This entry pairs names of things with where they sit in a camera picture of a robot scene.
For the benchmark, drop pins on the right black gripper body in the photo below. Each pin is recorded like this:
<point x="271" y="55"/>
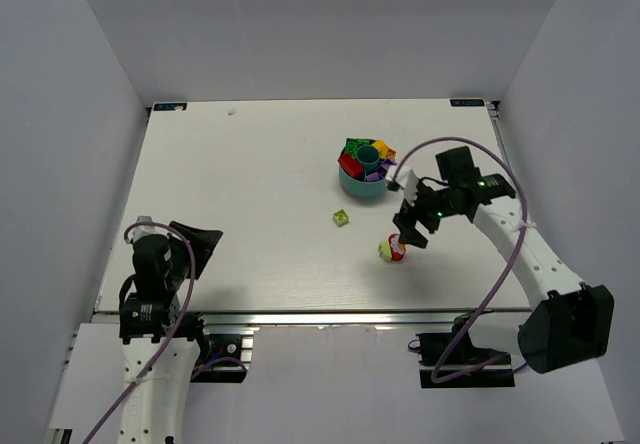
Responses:
<point x="420" y="212"/>

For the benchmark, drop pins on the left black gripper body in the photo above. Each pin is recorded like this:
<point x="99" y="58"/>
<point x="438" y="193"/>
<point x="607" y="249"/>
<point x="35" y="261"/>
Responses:
<point x="185" y="246"/>

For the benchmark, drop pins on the purple paw lego piece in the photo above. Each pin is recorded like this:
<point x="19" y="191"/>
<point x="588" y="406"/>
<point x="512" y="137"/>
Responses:
<point x="385" y="166"/>

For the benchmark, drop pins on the red flower lego piece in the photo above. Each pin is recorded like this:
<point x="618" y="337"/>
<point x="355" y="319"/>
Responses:
<point x="397" y="249"/>

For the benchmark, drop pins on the yellow rounded lego brick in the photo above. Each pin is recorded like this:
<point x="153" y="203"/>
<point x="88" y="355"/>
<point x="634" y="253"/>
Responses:
<point x="381" y="147"/>

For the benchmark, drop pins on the green lego plate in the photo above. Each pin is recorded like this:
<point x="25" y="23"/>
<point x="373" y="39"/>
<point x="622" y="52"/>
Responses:
<point x="352" y="145"/>

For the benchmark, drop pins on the light green small lego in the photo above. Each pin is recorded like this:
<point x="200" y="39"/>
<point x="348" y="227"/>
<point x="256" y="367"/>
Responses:
<point x="340" y="217"/>

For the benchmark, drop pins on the red rectangular lego brick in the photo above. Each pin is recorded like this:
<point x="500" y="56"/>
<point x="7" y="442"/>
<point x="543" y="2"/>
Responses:
<point x="351" y="166"/>

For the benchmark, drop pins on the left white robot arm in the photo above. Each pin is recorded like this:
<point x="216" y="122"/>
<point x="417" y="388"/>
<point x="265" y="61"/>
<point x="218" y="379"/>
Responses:
<point x="162" y="342"/>

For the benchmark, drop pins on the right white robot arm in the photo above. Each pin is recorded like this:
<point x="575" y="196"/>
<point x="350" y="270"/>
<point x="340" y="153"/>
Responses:
<point x="569" y="321"/>

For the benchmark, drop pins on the right corner label sticker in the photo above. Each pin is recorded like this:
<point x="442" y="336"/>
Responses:
<point x="457" y="102"/>

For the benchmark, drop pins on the corner label sticker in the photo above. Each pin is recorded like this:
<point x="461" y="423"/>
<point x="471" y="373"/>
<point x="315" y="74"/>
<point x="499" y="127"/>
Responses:
<point x="457" y="102"/>
<point x="169" y="106"/>

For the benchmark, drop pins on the teal round divided container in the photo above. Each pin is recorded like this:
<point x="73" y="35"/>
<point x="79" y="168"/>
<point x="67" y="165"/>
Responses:
<point x="368" y="157"/>

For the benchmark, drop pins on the left corner label sticker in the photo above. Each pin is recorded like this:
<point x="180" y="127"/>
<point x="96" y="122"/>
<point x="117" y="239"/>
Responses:
<point x="169" y="106"/>

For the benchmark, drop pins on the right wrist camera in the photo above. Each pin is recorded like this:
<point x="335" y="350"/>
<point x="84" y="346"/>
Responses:
<point x="403" y="178"/>

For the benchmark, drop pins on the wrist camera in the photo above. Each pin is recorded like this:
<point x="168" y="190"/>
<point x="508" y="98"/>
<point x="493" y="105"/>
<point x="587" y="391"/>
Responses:
<point x="403" y="178"/>
<point x="143" y="228"/>

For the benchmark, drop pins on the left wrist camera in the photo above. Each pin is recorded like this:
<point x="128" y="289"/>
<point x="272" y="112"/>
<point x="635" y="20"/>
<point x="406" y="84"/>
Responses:
<point x="143" y="228"/>

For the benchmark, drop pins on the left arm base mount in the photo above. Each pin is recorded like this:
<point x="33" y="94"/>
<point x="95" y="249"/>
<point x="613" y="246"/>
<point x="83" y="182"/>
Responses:
<point x="226" y="351"/>

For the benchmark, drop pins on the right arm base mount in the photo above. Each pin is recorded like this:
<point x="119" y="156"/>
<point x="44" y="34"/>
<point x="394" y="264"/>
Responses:
<point x="428" y="347"/>

